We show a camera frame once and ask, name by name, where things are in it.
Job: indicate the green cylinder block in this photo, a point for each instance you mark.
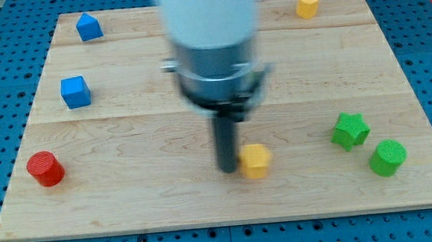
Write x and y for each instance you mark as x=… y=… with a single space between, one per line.
x=388 y=156

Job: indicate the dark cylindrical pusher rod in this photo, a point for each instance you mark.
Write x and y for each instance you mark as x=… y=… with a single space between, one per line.
x=224 y=135

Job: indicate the yellow heart block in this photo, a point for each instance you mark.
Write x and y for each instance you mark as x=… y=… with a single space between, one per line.
x=307 y=8

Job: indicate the blue pentagon block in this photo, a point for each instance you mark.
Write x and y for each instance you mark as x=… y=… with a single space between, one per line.
x=88 y=27

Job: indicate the light wooden board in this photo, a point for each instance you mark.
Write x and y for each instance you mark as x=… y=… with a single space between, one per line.
x=138 y=159

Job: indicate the red cylinder block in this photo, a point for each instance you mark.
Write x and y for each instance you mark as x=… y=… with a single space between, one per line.
x=45 y=168

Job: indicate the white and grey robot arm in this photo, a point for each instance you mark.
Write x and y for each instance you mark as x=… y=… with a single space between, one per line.
x=214 y=56

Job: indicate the green star block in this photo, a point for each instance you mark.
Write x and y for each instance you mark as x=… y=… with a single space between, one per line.
x=350 y=130

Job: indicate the blue cube block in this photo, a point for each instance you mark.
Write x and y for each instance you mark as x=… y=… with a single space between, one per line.
x=75 y=92

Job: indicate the yellow hexagon block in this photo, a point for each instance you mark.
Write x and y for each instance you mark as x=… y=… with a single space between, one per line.
x=254 y=161

